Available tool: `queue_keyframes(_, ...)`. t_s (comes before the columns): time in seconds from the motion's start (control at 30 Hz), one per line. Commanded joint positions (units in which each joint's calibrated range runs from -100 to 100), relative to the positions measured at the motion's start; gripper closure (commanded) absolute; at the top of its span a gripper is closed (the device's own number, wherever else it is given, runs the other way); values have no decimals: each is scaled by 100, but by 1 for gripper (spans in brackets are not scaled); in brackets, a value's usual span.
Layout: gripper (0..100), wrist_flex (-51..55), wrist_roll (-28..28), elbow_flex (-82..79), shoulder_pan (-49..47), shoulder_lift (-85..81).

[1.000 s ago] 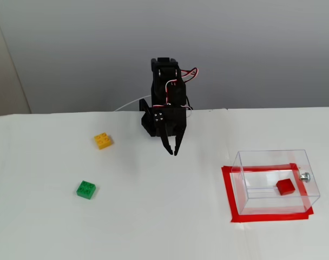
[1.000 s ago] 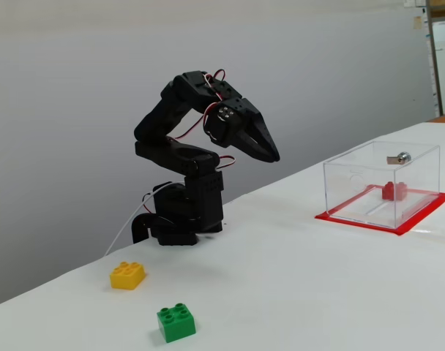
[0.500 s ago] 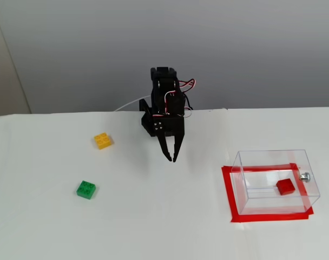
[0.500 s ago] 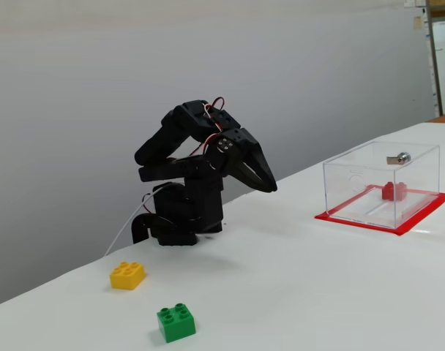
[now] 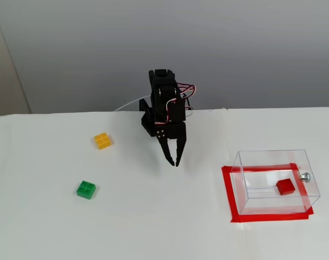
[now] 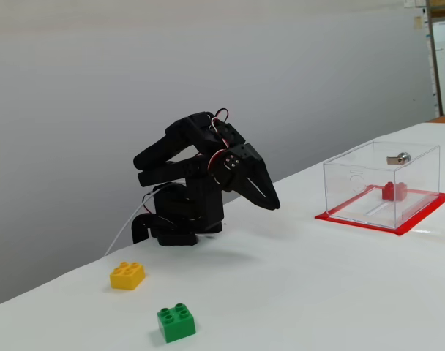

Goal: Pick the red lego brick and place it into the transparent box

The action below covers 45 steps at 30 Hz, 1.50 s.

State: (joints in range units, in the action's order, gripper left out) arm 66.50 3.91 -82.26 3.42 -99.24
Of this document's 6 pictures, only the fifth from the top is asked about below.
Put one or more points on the red tape frame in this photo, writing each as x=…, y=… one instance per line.
x=272, y=217

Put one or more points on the black table clamp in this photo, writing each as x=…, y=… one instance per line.
x=144, y=108

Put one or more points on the metal box lock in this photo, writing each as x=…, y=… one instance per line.
x=305, y=176

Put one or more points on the red lego brick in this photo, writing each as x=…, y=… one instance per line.
x=285, y=187

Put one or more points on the transparent plastic box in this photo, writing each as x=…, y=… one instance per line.
x=262, y=189

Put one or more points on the green lego brick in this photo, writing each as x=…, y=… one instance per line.
x=86, y=189

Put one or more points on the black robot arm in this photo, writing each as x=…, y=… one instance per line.
x=161, y=108

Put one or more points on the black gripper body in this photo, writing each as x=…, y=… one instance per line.
x=172, y=132

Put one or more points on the yellow lego brick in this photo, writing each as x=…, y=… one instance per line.
x=103, y=140

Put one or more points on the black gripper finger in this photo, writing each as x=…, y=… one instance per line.
x=166, y=150
x=181, y=147

